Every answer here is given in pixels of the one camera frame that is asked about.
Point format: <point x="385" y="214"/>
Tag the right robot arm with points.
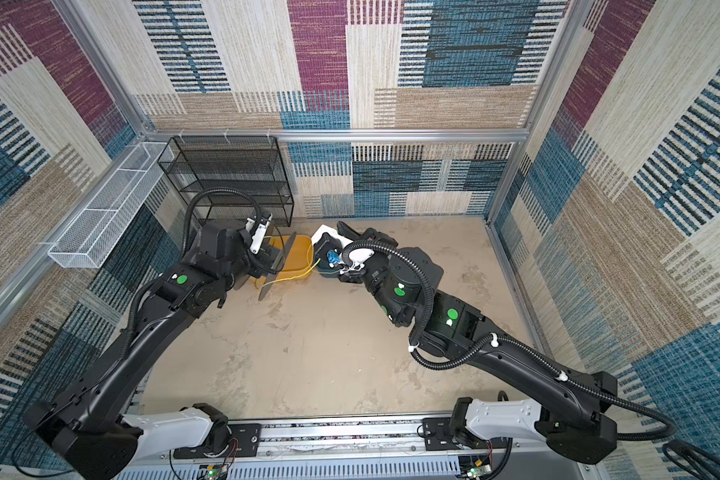
<point x="580" y="415"/>

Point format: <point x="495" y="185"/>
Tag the black wire mesh shelf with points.
<point x="251" y="164"/>

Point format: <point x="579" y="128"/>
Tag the yellow plastic bin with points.
<point x="299" y="262"/>

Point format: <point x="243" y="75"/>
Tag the dark grey perforated spool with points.
<point x="278" y="265"/>

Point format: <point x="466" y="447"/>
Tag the teal plastic bin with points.
<point x="337" y="271"/>

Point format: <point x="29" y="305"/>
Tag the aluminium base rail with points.
<point x="409" y="446"/>

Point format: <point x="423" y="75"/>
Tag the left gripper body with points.
<point x="258" y="263"/>

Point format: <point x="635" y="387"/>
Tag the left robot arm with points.
<point x="83" y="423"/>

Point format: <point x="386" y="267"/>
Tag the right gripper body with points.
<point x="371" y="234"/>

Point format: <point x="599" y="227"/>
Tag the white wire mesh basket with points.
<point x="95" y="231"/>

